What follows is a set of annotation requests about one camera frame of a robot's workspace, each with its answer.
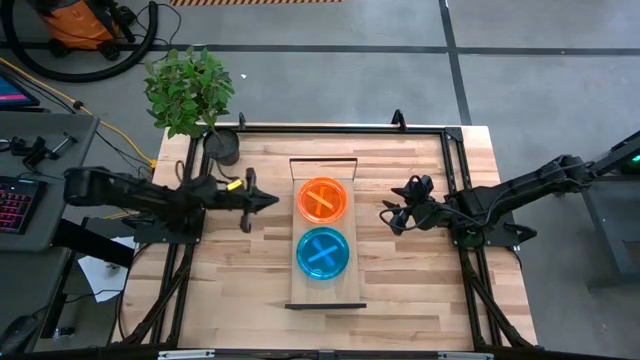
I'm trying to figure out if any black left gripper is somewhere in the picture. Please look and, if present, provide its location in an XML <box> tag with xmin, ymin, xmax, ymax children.
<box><xmin>219</xmin><ymin>168</ymin><xmax>280</xmax><ymax>234</ymax></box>

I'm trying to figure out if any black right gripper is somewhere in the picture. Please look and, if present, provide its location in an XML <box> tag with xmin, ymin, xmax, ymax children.
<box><xmin>382</xmin><ymin>185</ymin><xmax>456</xmax><ymax>235</ymax></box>

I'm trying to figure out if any orange transparent plastic plate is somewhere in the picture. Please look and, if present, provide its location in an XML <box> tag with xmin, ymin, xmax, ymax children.
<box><xmin>297</xmin><ymin>177</ymin><xmax>349</xmax><ymax>225</ymax></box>
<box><xmin>296</xmin><ymin>176</ymin><xmax>349</xmax><ymax>224</ymax></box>

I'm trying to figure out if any blue transparent plastic plate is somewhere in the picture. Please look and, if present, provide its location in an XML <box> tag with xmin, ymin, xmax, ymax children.
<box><xmin>296</xmin><ymin>227</ymin><xmax>350</xmax><ymax>281</ymax></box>
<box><xmin>295</xmin><ymin>226</ymin><xmax>351</xmax><ymax>281</ymax></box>

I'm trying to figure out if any green potted tree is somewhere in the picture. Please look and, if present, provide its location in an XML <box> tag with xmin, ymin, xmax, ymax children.
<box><xmin>143</xmin><ymin>46</ymin><xmax>242</xmax><ymax>168</ymax></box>

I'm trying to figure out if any white paper sheet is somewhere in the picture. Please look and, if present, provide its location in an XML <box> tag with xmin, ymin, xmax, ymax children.
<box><xmin>77</xmin><ymin>236</ymin><xmax>135</xmax><ymax>304</ymax></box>

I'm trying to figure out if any grey desk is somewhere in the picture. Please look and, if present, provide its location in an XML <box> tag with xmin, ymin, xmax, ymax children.
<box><xmin>0</xmin><ymin>112</ymin><xmax>101</xmax><ymax>254</ymax></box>
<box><xmin>0</xmin><ymin>247</ymin><xmax>71</xmax><ymax>341</ymax></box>

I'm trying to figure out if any orange shop vacuum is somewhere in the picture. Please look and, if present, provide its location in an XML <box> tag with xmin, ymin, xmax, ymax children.
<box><xmin>0</xmin><ymin>0</ymin><xmax>159</xmax><ymax>84</ymax></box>
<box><xmin>27</xmin><ymin>0</ymin><xmax>136</xmax><ymax>57</ymax></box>

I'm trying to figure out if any black equipment stand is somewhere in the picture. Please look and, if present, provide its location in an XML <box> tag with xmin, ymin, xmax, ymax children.
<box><xmin>581</xmin><ymin>130</ymin><xmax>640</xmax><ymax>291</ymax></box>

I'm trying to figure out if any black clamp tool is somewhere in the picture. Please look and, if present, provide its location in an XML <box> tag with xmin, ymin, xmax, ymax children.
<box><xmin>8</xmin><ymin>131</ymin><xmax>79</xmax><ymax>170</ymax></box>

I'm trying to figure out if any backlit black keyboard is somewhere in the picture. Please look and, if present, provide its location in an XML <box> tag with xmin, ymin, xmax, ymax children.
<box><xmin>0</xmin><ymin>175</ymin><xmax>47</xmax><ymax>236</ymax></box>

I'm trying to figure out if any computer monitor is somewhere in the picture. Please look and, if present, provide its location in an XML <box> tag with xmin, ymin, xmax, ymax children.
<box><xmin>0</xmin><ymin>69</ymin><xmax>42</xmax><ymax>112</ymax></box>

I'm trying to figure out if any black computer mouse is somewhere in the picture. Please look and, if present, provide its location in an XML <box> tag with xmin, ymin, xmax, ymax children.
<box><xmin>0</xmin><ymin>313</ymin><xmax>42</xmax><ymax>355</ymax></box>

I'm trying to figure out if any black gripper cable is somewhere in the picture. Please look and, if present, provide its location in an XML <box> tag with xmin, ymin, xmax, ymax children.
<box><xmin>378</xmin><ymin>197</ymin><xmax>454</xmax><ymax>234</ymax></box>

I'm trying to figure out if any black aluminium rig frame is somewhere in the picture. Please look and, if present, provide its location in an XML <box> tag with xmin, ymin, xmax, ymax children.
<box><xmin>112</xmin><ymin>108</ymin><xmax>539</xmax><ymax>360</ymax></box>

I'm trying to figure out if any black metal frame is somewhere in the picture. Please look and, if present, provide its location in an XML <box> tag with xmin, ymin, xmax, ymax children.
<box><xmin>284</xmin><ymin>157</ymin><xmax>368</xmax><ymax>311</ymax></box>

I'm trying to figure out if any yellow cable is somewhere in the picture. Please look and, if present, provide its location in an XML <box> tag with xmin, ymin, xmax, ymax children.
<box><xmin>0</xmin><ymin>56</ymin><xmax>159</xmax><ymax>169</ymax></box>

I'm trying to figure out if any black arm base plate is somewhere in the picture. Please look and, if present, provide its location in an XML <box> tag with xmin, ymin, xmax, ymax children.
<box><xmin>132</xmin><ymin>209</ymin><xmax>206</xmax><ymax>245</ymax></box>
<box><xmin>452</xmin><ymin>222</ymin><xmax>539</xmax><ymax>250</ymax></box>

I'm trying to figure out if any silver metal bracket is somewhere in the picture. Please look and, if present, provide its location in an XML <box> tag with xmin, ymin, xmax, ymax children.
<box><xmin>157</xmin><ymin>349</ymin><xmax>217</xmax><ymax>360</ymax></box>
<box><xmin>436</xmin><ymin>350</ymin><xmax>495</xmax><ymax>360</ymax></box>

